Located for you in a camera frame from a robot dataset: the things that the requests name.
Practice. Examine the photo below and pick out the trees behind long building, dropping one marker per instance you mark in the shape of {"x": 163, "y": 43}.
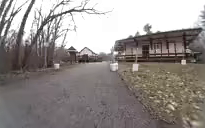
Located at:
{"x": 147, "y": 28}

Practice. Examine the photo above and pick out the small dark roofed kiosk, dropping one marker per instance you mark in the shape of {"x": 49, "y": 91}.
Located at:
{"x": 72, "y": 53}

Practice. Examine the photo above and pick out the row of bare trees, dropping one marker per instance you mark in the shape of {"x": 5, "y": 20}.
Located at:
{"x": 21, "y": 36}

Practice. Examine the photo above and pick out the small white gabled house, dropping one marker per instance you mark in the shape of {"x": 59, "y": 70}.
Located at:
{"x": 87, "y": 53}

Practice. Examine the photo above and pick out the long building with porch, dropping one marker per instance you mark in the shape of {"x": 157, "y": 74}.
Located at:
{"x": 156, "y": 46}

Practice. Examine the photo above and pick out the grass field with fallen leaves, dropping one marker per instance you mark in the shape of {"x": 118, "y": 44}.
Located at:
{"x": 170, "y": 90}

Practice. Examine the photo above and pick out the white bucket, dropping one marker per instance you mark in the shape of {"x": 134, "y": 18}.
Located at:
{"x": 113, "y": 67}
{"x": 183, "y": 62}
{"x": 56, "y": 66}
{"x": 135, "y": 67}

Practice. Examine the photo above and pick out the grey asphalt road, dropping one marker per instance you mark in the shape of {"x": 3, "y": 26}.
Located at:
{"x": 80, "y": 96}

